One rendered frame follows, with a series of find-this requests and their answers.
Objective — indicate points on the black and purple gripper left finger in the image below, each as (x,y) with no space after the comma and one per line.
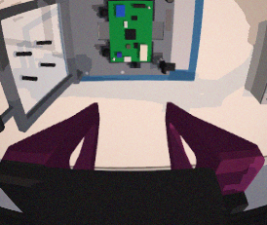
(53,146)

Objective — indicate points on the green circuit board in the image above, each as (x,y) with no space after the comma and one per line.
(130,30)

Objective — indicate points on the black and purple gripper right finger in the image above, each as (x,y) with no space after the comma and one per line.
(235,160)

